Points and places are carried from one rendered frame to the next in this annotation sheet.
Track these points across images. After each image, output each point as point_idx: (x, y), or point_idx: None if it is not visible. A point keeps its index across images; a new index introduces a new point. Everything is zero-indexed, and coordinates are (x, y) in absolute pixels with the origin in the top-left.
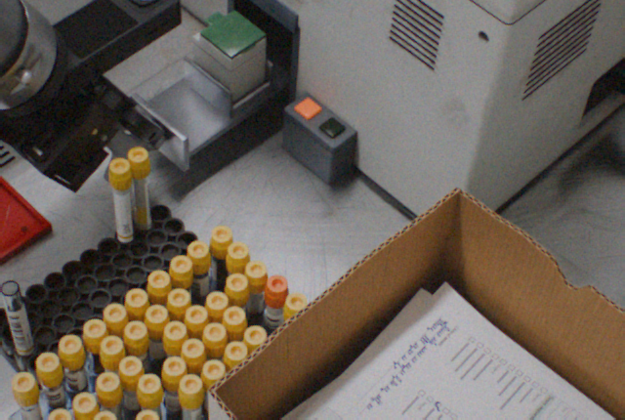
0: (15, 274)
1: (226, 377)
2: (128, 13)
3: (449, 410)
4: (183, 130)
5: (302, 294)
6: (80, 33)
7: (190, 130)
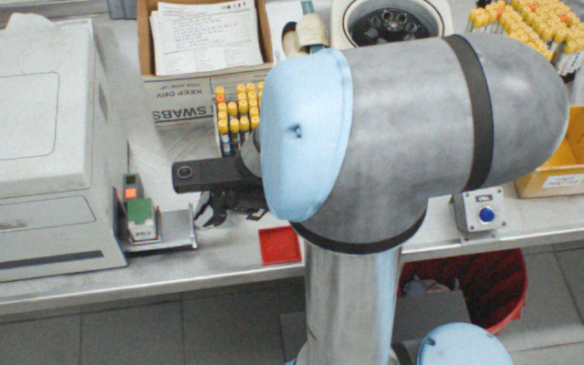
0: (284, 220)
1: (265, 63)
2: (198, 167)
3: (196, 66)
4: (182, 220)
5: (215, 90)
6: (224, 169)
7: (180, 218)
